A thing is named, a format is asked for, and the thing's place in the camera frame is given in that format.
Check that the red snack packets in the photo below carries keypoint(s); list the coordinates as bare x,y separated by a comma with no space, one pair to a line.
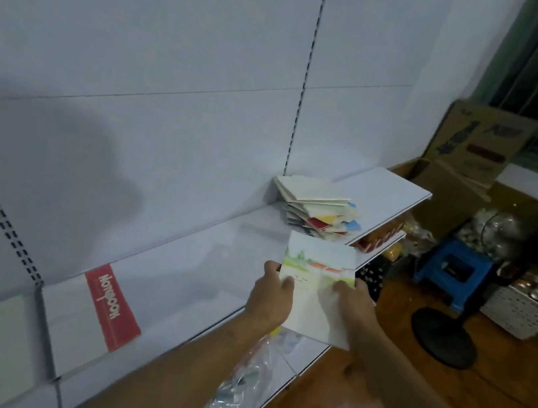
379,237

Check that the person's left hand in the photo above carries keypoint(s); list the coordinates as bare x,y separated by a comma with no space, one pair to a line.
265,300

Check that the black dotted packet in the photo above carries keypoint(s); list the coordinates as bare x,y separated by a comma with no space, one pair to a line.
371,275

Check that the clear plastic bag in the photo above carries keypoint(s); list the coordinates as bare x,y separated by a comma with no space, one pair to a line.
243,387

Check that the person's left forearm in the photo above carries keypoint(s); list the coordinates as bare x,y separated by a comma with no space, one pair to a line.
185,374

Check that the person's left thumb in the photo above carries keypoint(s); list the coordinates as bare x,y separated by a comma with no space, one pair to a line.
288,285

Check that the white picture book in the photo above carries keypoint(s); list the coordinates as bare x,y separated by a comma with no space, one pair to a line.
317,293

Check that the white metal shelf board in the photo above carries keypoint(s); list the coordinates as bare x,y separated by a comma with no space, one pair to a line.
219,274

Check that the white woven basket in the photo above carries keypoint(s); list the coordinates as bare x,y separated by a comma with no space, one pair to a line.
518,309

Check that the stack of colourful books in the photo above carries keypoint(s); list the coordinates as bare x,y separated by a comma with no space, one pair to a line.
315,210

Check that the person's right thumb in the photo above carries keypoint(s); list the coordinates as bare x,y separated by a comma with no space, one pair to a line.
342,288

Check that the white box with red label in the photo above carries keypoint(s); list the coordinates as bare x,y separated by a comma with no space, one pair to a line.
88,320

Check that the white lower shelf board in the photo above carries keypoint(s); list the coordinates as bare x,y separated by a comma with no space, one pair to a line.
382,250

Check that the brown cardboard box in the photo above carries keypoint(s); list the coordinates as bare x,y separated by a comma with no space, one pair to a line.
480,141

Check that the black standing fan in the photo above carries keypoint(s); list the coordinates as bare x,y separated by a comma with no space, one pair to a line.
444,338

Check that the person's right hand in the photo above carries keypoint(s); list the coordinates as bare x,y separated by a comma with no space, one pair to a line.
354,308

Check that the blue plastic stool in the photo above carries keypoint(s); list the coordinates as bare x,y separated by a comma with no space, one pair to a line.
454,270

